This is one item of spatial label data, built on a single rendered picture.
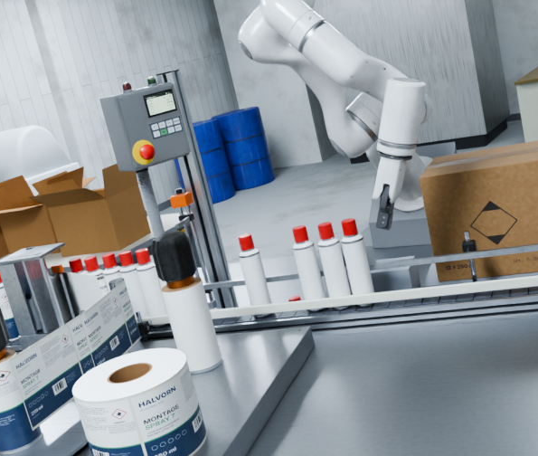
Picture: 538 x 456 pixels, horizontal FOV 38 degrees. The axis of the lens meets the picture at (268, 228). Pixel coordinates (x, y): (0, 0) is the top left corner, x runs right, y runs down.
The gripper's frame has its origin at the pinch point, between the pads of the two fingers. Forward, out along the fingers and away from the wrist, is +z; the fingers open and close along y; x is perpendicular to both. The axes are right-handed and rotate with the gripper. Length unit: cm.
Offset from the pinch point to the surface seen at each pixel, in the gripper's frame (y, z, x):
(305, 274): 2.7, 16.3, -16.0
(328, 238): 2.0, 6.5, -11.8
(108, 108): -1, -14, -72
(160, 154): -4, -4, -59
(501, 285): 3.8, 7.9, 27.6
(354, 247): 2.4, 7.1, -5.3
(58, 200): -121, 62, -166
